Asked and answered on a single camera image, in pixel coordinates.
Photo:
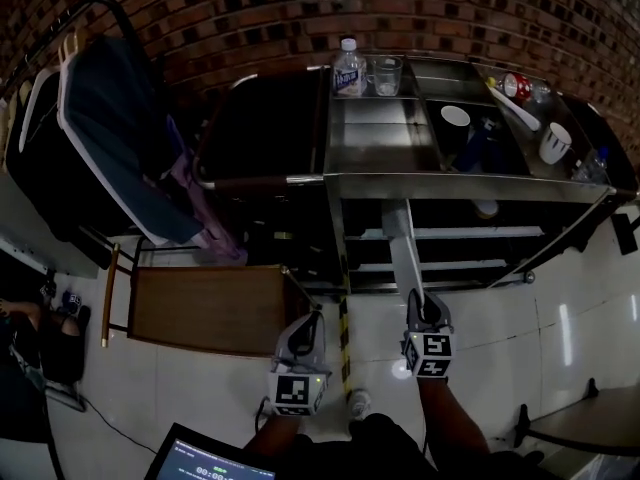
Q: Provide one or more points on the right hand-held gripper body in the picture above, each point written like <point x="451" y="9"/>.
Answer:
<point x="430" y="353"/>

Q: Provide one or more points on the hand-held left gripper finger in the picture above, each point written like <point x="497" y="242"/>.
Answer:
<point x="320" y="348"/>
<point x="292" y="338"/>

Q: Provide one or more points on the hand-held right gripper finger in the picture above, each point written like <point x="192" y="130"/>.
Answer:
<point x="415" y="313"/>
<point x="439" y="313"/>

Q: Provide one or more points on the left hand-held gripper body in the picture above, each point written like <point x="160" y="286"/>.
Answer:
<point x="295" y="390"/>

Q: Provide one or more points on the stainless steel counter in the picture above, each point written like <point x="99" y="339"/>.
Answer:
<point x="380" y="143"/>

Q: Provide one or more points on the person's right forearm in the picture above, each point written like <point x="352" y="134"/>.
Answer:
<point x="450" y="418"/>

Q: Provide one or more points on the person's left forearm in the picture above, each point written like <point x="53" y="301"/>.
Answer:
<point x="280" y="433"/>

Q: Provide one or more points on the yellow black floor tape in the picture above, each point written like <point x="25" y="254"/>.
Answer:
<point x="344" y="348"/>

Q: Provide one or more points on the person's dark shorts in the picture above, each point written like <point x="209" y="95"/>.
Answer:
<point x="370" y="453"/>

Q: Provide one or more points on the laptop with timer screen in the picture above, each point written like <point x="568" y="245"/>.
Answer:
<point x="210" y="460"/>

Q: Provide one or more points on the blue bottle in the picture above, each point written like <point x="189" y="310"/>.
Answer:
<point x="477" y="148"/>

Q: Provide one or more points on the grey table with black brackets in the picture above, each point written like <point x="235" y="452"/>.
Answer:
<point x="585" y="423"/>

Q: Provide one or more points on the dark mug with white inside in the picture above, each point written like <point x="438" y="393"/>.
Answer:
<point x="455" y="123"/>

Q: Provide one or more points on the black box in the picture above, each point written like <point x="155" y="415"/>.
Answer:
<point x="627" y="233"/>

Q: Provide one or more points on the white striped mug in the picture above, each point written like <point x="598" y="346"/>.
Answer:
<point x="554" y="143"/>

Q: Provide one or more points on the small clear plastic bottle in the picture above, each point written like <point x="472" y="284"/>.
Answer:
<point x="590" y="165"/>

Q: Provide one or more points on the grey flat floor box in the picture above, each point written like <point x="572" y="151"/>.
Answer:
<point x="65" y="397"/>

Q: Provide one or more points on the red spotted mug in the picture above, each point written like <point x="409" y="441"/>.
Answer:
<point x="517" y="87"/>

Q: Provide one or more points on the clear glass mug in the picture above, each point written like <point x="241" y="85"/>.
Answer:
<point x="386" y="75"/>

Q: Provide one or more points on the clear plastic water bottle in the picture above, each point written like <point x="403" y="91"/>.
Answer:
<point x="349" y="73"/>

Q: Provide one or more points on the black clothes rack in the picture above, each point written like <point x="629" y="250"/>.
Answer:
<point x="117" y="15"/>

